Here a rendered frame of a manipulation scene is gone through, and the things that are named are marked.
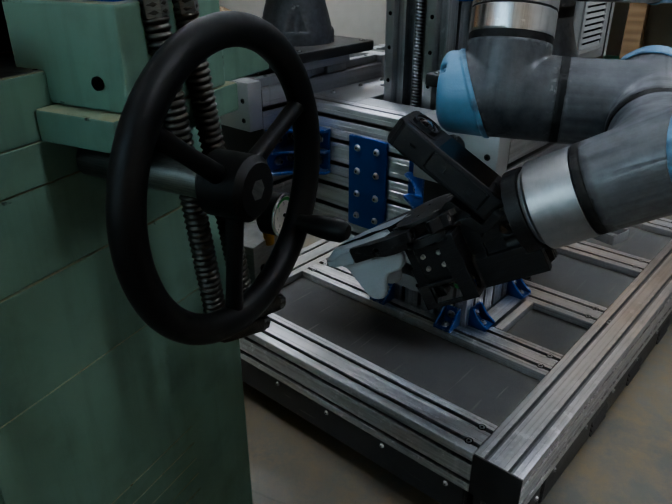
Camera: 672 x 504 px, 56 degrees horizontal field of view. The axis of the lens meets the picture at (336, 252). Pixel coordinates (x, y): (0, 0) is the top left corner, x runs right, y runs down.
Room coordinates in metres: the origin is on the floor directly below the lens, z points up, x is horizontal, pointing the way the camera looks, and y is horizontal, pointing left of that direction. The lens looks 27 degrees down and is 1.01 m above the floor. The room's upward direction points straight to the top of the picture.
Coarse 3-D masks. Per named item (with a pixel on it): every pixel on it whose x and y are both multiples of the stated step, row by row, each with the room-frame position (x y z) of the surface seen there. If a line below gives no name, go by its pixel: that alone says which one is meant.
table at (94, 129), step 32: (0, 64) 0.61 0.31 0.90; (224, 64) 0.82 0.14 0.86; (256, 64) 0.88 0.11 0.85; (0, 96) 0.54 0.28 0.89; (32, 96) 0.56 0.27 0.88; (224, 96) 0.66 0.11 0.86; (0, 128) 0.53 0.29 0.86; (32, 128) 0.56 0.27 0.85; (64, 128) 0.55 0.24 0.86; (96, 128) 0.53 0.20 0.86
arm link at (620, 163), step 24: (648, 96) 0.48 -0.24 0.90; (624, 120) 0.47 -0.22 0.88; (648, 120) 0.45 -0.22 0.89; (576, 144) 0.47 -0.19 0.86; (600, 144) 0.45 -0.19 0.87; (624, 144) 0.44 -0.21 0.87; (648, 144) 0.43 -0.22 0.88; (576, 168) 0.45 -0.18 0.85; (600, 168) 0.44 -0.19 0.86; (624, 168) 0.43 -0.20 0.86; (648, 168) 0.42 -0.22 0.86; (600, 192) 0.43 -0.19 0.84; (624, 192) 0.42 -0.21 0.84; (648, 192) 0.42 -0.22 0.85; (600, 216) 0.43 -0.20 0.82; (624, 216) 0.43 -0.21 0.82; (648, 216) 0.42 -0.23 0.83
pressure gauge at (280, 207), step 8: (272, 192) 0.82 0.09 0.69; (280, 192) 0.82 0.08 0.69; (272, 200) 0.80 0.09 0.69; (280, 200) 0.80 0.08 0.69; (288, 200) 0.82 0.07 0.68; (272, 208) 0.79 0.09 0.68; (280, 208) 0.80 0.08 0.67; (264, 216) 0.79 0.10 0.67; (272, 216) 0.79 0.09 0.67; (280, 216) 0.80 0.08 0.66; (264, 224) 0.79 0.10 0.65; (272, 224) 0.78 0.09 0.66; (280, 224) 0.80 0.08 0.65; (264, 232) 0.80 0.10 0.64; (272, 232) 0.79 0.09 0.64; (272, 240) 0.82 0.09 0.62
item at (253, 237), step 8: (248, 224) 0.87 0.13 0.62; (256, 224) 0.87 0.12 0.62; (248, 232) 0.84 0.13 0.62; (256, 232) 0.84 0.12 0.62; (248, 240) 0.81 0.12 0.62; (256, 240) 0.81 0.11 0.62; (264, 240) 0.81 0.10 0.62; (248, 248) 0.79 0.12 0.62; (256, 248) 0.80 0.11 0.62; (264, 248) 0.81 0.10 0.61; (272, 248) 0.83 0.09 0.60; (248, 256) 0.79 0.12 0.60; (256, 256) 0.79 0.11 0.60; (264, 256) 0.81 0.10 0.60; (248, 264) 0.79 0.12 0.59; (256, 264) 0.79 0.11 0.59; (264, 264) 0.81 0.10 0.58; (256, 272) 0.79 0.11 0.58
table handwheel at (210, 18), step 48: (192, 48) 0.47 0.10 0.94; (288, 48) 0.59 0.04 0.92; (144, 96) 0.43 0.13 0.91; (288, 96) 0.62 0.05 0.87; (144, 144) 0.42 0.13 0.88; (144, 192) 0.41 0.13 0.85; (192, 192) 0.53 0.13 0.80; (240, 192) 0.50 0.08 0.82; (144, 240) 0.41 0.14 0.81; (240, 240) 0.52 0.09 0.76; (288, 240) 0.60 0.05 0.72; (144, 288) 0.40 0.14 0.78; (240, 288) 0.51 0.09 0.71; (192, 336) 0.44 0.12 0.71
